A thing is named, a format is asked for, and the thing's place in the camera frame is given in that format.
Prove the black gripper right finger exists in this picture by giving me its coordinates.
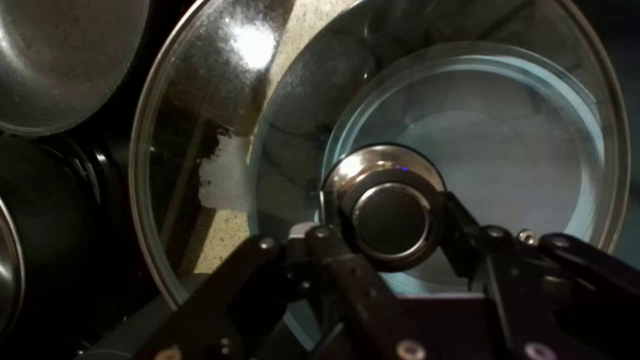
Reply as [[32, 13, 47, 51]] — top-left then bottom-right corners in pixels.
[[439, 192, 640, 360]]

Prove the blue bowl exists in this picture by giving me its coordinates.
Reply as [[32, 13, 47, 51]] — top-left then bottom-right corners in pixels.
[[247, 0, 631, 251]]

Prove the black electric stove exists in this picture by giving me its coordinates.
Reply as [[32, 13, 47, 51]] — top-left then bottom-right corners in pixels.
[[0, 0, 193, 360]]

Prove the glass pot lid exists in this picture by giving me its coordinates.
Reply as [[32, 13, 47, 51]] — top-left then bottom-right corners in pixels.
[[127, 0, 631, 313]]

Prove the small dark pot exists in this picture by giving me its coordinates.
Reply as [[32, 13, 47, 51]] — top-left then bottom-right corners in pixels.
[[0, 201, 25, 335]]

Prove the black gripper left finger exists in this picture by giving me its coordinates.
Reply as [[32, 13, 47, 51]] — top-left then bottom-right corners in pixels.
[[78, 227, 387, 360]]

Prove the black frying pot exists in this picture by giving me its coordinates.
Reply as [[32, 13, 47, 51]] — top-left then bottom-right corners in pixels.
[[0, 0, 153, 136]]

